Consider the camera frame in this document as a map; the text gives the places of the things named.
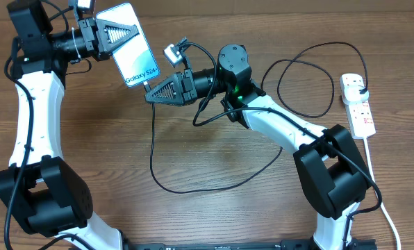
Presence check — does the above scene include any blue Samsung Galaxy smartphone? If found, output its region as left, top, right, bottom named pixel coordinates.
left=96, top=3, right=160, bottom=87

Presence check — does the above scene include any black USB charging cable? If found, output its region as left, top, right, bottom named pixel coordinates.
left=142, top=42, right=370, bottom=194

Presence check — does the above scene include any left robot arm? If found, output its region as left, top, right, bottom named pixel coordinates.
left=0, top=1, right=142, bottom=249

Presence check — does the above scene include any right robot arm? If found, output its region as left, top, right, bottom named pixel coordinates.
left=145, top=42, right=376, bottom=249

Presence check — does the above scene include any white charger plug adapter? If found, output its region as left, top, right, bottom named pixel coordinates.
left=342, top=85, right=370, bottom=105

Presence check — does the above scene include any white power strip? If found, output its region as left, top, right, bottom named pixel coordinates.
left=340, top=73, right=376, bottom=140

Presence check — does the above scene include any white power strip cord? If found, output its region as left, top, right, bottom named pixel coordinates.
left=362, top=137, right=402, bottom=250

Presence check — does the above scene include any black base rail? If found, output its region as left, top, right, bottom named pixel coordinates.
left=123, top=238, right=378, bottom=250

